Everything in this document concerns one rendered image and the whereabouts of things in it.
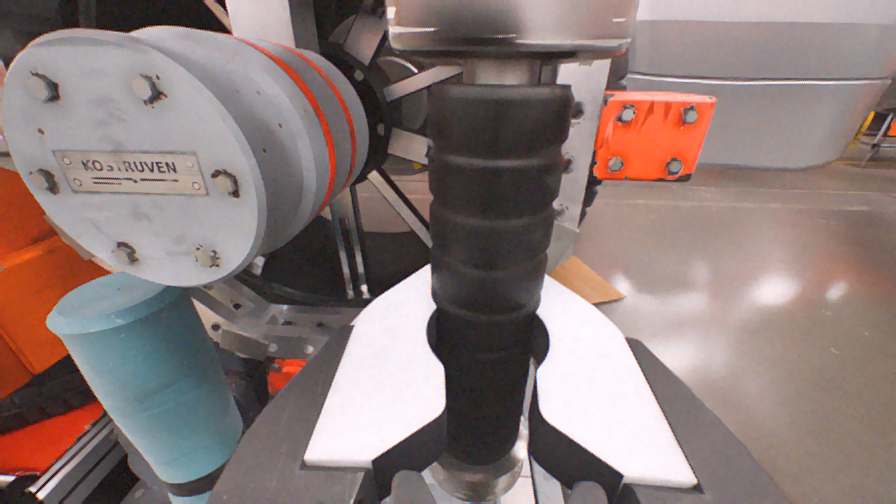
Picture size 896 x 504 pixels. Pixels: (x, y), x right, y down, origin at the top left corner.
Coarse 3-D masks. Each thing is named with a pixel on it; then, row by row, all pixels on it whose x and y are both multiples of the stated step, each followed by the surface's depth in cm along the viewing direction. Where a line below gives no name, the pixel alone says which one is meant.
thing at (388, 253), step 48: (96, 0) 33; (144, 0) 37; (192, 0) 43; (336, 48) 35; (384, 96) 37; (384, 144) 39; (384, 192) 42; (336, 240) 46; (384, 240) 65; (288, 288) 47; (336, 288) 50; (384, 288) 49
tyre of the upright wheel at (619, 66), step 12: (60, 0) 32; (72, 0) 32; (60, 12) 33; (72, 12) 33; (60, 24) 33; (72, 24) 33; (612, 60) 32; (624, 60) 33; (612, 72) 33; (624, 72) 33; (612, 84) 33; (624, 84) 34; (588, 180) 38; (600, 180) 38; (588, 192) 38; (588, 204) 39; (240, 276) 47; (252, 288) 48; (264, 288) 48; (276, 300) 48; (288, 300) 48
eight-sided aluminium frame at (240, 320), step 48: (0, 0) 27; (48, 0) 30; (0, 48) 27; (0, 96) 29; (576, 96) 27; (576, 144) 28; (576, 192) 30; (192, 288) 39; (240, 288) 44; (240, 336) 40; (288, 336) 40
